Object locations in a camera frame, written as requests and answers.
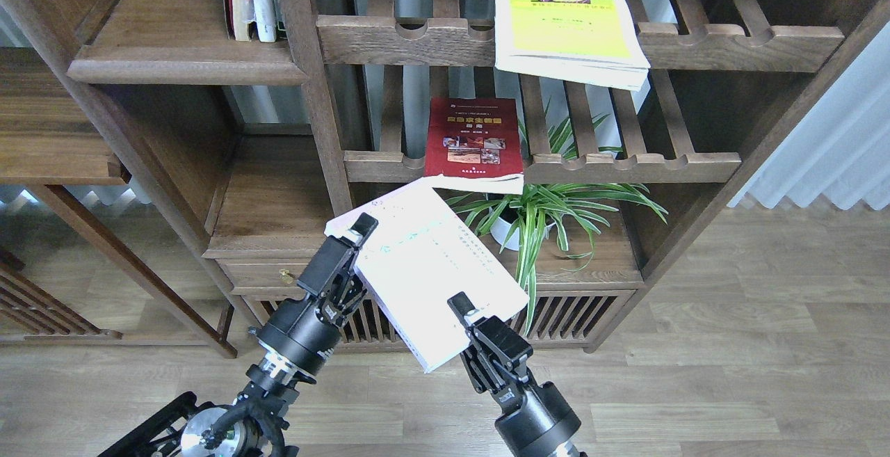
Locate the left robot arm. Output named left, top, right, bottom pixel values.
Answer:
left=104, top=214, right=378, bottom=456

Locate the red cover book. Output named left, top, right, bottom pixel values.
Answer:
left=425, top=97, right=524, bottom=194

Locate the brass drawer knob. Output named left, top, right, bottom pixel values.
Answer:
left=279, top=268, right=296, bottom=284

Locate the white plant pot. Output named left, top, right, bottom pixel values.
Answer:
left=490, top=209, right=526, bottom=251

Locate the green spider plant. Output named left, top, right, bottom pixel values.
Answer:
left=445, top=113, right=670, bottom=336

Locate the wooden side table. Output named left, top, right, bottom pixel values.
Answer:
left=2, top=46, right=236, bottom=358

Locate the dark wooden bookshelf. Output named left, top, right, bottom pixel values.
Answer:
left=2, top=0, right=888, bottom=351

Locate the white curtain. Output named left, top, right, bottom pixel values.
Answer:
left=729, top=26, right=889, bottom=210

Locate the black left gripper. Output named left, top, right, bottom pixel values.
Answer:
left=258, top=213, right=378, bottom=377

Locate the white lavender cover book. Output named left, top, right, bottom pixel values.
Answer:
left=325, top=179, right=528, bottom=372

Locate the yellow cover book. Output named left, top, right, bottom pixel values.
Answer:
left=494, top=0, right=649, bottom=90

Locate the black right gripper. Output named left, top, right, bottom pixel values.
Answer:
left=448, top=292, right=582, bottom=456

